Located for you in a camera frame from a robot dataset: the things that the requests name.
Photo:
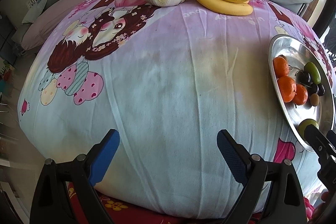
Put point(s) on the cartoon print tablecloth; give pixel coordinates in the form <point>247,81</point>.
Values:
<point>168,79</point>

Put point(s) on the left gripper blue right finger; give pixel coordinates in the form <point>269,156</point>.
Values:
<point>235,156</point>

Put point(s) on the round steel plate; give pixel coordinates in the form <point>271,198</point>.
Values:
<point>297,55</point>

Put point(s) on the brown longan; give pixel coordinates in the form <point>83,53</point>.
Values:
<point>314,99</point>

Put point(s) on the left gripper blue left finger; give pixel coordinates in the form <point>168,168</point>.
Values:
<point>100,156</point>

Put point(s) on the bottom yellow banana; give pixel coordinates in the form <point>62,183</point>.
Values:
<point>227,8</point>

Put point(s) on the dark cherry with stem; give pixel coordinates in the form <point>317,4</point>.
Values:
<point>303,78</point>

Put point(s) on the orange tangerine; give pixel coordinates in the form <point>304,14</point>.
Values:
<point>301,95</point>
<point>280,66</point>
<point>287,88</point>

